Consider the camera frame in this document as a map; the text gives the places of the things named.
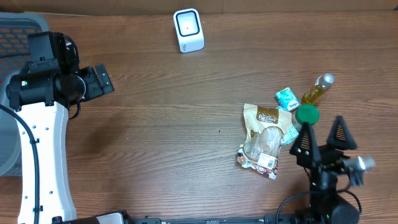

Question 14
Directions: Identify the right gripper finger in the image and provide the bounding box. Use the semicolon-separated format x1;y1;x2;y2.
289;123;321;167
326;116;357;151

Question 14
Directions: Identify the teal white pouch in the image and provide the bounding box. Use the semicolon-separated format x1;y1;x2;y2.
281;112;299;146

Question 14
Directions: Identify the green lid jar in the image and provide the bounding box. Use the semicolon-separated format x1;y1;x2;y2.
292;104;320;131

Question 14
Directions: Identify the brown snack packet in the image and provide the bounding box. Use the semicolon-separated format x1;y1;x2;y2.
237;103;292;180

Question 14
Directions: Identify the small teal white box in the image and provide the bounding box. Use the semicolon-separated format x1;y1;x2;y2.
275;87;301;112

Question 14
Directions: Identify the yellow dish soap bottle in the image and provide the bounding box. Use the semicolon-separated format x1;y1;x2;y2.
301;73;335;105

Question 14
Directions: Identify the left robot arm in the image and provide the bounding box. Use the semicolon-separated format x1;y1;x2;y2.
3;32;128;223

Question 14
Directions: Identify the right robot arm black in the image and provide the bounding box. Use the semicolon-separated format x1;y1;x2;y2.
290;116;361;224

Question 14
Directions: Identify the white barcode scanner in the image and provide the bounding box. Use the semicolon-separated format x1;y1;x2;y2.
173;8;205;53

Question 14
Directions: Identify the grey plastic shopping basket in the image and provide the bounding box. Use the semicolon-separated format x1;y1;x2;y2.
1;12;49;177

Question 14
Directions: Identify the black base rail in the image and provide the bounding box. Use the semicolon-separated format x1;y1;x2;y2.
130;213;299;224

